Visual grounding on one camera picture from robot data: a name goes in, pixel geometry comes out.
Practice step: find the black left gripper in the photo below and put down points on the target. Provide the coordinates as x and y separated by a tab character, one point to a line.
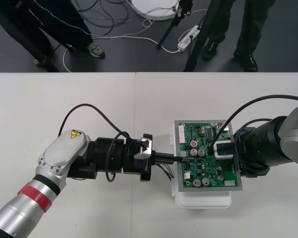
130	163

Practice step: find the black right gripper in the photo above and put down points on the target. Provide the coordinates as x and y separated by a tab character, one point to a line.
238	153

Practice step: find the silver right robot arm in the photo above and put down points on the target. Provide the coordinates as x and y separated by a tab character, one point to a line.
270	143

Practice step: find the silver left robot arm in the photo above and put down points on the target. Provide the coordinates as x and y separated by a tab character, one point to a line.
64	151

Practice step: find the black tripod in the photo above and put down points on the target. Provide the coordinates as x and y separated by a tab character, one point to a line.
22	41
198	47

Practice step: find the white power strip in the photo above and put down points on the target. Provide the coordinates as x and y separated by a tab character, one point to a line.
187	39

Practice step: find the person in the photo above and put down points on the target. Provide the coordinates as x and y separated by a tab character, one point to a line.
248	29
64	24

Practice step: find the white round base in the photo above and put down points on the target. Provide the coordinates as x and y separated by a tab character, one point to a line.
154	10

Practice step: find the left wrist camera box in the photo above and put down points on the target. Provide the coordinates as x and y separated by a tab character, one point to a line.
145	151

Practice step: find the green circuit board grey frame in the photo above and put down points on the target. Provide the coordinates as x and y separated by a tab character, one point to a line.
208	171

